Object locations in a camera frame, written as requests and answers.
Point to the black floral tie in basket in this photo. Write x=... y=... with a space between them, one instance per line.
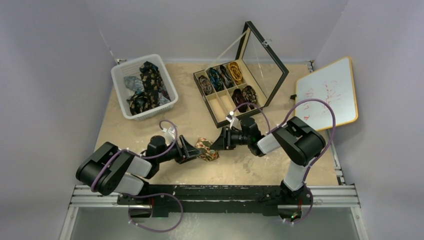
x=155 y=93

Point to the yellow framed whiteboard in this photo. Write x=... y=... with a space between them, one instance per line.
x=333 y=84

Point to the grey blue tie in basket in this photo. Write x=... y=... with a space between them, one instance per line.
x=134 y=84

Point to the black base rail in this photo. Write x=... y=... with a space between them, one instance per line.
x=268 y=200

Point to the rolled brown dotted tie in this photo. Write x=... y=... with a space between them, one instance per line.
x=249 y=96

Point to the rolled dark grey tie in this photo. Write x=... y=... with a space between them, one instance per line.
x=226 y=77

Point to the rolled brown patterned tie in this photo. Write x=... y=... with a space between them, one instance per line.
x=205 y=85

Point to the black tie organizer box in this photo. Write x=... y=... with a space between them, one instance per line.
x=243 y=79

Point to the rolled yellow tie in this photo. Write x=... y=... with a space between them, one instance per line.
x=235 y=72

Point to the rolled dark red tie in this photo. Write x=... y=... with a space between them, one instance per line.
x=238 y=100

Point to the white plastic basket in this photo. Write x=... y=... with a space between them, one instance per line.
x=131 y=68

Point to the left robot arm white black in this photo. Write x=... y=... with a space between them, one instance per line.
x=113 y=170

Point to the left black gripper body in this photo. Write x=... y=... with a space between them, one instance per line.
x=174 y=154

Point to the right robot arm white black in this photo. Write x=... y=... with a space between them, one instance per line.
x=301 y=143

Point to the aluminium frame rail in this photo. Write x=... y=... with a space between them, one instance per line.
x=341 y=196

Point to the rolled blue tie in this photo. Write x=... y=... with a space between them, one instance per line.
x=215 y=79

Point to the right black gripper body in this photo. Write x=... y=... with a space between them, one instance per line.
x=226 y=138

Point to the paisley orange green tie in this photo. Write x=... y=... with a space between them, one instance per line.
x=206 y=153

